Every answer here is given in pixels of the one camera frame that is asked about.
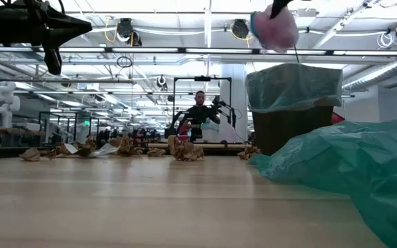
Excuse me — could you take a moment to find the black aluminium rig frame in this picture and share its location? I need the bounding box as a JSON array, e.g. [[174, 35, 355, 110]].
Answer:
[[172, 75, 233, 143]]

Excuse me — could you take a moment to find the teal trash bag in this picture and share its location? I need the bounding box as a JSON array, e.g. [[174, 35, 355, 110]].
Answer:
[[247, 118, 397, 248]]

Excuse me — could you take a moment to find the white building column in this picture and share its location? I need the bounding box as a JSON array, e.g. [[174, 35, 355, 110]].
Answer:
[[218, 63, 250, 143]]

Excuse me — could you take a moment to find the white paper sheet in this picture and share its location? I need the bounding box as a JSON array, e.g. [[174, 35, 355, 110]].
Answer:
[[63, 142, 79, 155], [88, 142, 121, 159]]

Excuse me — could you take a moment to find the wooden table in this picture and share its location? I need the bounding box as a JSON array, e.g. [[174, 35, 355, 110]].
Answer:
[[146, 142, 254, 150]]

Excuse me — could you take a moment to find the pink plastic wrapper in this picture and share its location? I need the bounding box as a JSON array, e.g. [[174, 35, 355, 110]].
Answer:
[[249, 4, 300, 54]]

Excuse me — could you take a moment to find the light blue trash bag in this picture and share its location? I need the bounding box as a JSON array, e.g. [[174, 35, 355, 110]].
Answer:
[[245, 62, 344, 114]]

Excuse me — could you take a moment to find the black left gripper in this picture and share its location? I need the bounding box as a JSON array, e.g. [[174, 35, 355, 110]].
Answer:
[[10, 0, 93, 76]]

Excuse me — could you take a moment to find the long overhead light bar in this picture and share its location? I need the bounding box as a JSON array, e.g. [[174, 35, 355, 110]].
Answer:
[[0, 46, 397, 56]]

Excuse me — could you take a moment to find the small brown paper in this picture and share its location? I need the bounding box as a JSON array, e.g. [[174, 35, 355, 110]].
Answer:
[[146, 147, 167, 158]]

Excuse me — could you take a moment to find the large brown paper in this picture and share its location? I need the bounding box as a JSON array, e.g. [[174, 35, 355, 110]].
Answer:
[[167, 134, 205, 162]]

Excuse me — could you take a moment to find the silver ventilation duct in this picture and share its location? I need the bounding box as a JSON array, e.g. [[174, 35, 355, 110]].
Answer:
[[342, 56, 397, 93]]

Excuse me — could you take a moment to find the red storage bin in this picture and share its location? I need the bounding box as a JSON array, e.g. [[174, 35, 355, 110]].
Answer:
[[330, 111, 345, 125]]

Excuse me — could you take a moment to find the person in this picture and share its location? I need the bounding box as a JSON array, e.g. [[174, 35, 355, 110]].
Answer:
[[183, 90, 222, 143]]

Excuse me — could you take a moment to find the red container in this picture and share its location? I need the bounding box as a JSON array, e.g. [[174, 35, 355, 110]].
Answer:
[[176, 123, 192, 143]]

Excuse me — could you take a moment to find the white robot figure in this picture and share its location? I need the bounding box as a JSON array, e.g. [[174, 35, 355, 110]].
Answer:
[[0, 81, 21, 129]]

